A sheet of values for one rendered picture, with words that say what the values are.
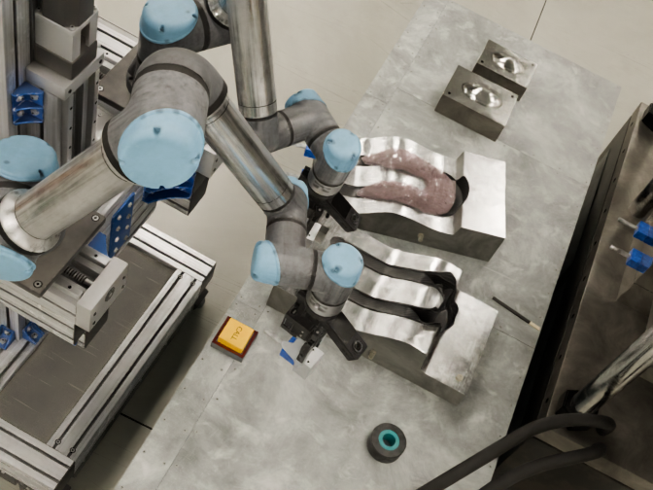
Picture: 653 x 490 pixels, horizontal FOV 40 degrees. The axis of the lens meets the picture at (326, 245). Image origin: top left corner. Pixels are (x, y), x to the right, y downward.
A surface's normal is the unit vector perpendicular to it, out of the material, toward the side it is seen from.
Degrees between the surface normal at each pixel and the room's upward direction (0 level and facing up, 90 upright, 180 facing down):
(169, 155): 84
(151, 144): 84
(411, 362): 90
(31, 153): 7
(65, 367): 0
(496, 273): 0
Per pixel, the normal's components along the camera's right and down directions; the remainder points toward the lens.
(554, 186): 0.25, -0.55
